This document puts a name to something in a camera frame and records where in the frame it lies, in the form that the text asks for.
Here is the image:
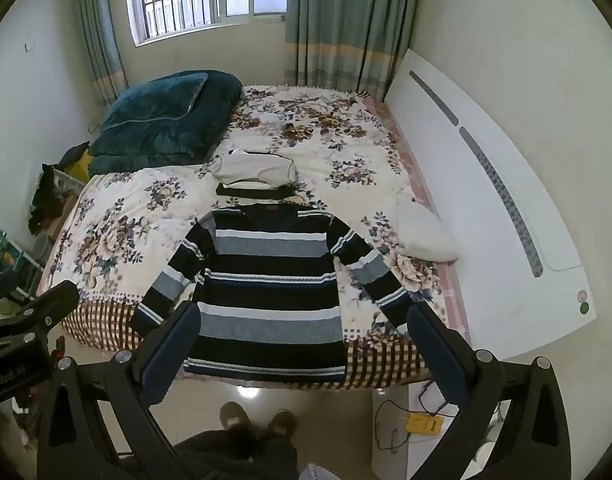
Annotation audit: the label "person's dark trousers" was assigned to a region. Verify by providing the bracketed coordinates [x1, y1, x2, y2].
[172, 425, 301, 480]

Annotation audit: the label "cluttered shelf rack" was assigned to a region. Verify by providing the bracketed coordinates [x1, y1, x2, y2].
[0, 221, 39, 313]

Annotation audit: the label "teal pillow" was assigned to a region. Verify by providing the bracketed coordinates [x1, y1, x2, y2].
[102, 72, 209, 130]

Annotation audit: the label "floral bed sheet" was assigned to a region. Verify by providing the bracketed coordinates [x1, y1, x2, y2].
[36, 84, 471, 392]

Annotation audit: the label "yellow device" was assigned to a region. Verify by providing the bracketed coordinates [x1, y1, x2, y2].
[404, 412, 445, 436]

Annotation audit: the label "white headboard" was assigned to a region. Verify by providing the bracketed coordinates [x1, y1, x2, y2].
[383, 48, 598, 361]

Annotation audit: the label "black hanging clothes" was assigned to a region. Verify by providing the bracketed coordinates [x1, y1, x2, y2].
[27, 163, 71, 237]

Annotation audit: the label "yellow cloth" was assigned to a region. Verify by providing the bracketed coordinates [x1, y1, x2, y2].
[72, 152, 93, 180]

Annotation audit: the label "green curtain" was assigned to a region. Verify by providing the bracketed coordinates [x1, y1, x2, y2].
[68, 0, 130, 109]
[284, 0, 427, 104]

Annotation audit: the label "striped knit sweater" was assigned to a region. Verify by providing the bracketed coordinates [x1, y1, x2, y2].
[128, 202, 415, 384]

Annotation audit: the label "person's right shoe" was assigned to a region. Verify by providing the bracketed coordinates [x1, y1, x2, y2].
[266, 408, 298, 439]

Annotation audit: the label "white pillow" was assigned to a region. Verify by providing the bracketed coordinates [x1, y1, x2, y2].
[395, 202, 460, 262]

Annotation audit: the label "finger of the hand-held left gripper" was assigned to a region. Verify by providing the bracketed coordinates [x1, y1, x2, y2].
[0, 270, 21, 309]
[0, 281, 82, 345]

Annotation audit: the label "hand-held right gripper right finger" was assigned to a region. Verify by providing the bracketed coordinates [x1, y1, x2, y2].
[406, 304, 571, 480]

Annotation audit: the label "white folded garment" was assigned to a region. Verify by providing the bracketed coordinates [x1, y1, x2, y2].
[212, 147, 299, 191]

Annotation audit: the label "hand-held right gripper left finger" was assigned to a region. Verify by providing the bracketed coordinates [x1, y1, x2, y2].
[36, 302, 203, 480]

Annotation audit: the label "black cable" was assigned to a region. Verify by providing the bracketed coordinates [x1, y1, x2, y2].
[374, 379, 462, 455]

